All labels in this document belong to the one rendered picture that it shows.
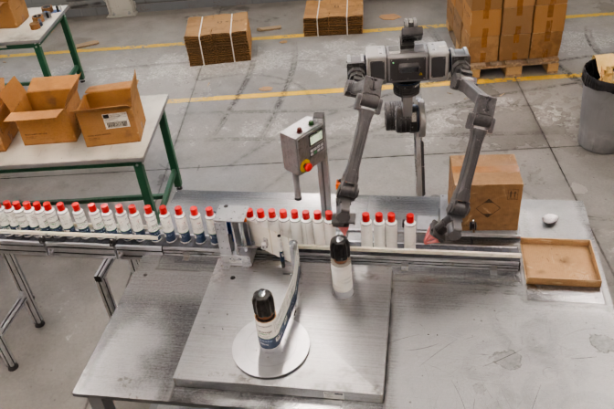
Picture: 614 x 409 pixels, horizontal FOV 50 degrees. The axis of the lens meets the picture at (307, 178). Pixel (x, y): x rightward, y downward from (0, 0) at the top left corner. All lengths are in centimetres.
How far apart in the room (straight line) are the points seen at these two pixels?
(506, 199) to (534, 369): 80
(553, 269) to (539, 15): 350
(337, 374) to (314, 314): 32
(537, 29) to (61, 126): 405
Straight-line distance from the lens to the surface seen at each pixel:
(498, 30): 619
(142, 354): 287
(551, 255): 317
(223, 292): 294
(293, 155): 278
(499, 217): 318
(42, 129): 449
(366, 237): 297
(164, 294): 308
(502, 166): 317
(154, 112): 457
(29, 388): 411
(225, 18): 717
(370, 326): 273
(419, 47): 330
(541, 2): 620
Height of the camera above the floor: 293
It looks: 36 degrees down
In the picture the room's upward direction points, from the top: 6 degrees counter-clockwise
